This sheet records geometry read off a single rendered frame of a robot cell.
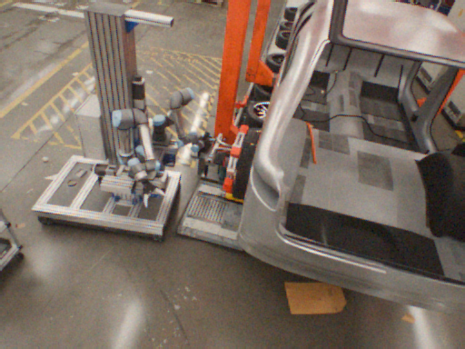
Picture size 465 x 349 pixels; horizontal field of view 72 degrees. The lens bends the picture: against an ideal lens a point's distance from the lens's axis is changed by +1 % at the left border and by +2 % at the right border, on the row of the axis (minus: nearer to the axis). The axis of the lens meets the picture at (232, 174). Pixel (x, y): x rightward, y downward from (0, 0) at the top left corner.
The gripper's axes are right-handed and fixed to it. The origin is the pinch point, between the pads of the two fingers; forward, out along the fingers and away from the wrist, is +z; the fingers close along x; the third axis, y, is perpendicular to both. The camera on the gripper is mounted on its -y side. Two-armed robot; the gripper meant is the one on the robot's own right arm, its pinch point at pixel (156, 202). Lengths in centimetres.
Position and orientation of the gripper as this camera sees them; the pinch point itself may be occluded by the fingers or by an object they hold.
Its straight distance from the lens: 232.1
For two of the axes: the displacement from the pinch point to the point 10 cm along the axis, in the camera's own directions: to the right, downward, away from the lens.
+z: 5.0, 8.7, -0.1
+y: -3.1, 1.9, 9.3
